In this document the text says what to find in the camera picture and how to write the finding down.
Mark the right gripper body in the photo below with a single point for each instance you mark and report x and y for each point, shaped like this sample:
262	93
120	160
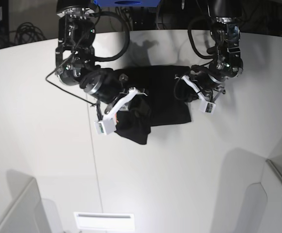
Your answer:
114	92

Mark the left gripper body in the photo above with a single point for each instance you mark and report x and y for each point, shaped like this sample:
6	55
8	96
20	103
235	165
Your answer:
205	83

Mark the black T-shirt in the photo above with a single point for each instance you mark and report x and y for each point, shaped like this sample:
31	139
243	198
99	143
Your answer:
162	105

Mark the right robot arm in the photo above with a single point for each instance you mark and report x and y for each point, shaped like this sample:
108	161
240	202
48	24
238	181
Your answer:
77	64

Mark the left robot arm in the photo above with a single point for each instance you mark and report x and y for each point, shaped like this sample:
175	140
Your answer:
224	58

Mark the blue box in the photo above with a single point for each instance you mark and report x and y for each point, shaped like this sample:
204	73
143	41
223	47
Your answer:
129	3

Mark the grey monitor edge left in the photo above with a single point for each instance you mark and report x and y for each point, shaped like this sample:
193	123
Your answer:
26	213

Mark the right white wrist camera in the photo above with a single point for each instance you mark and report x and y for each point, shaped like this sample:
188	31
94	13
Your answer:
105	127

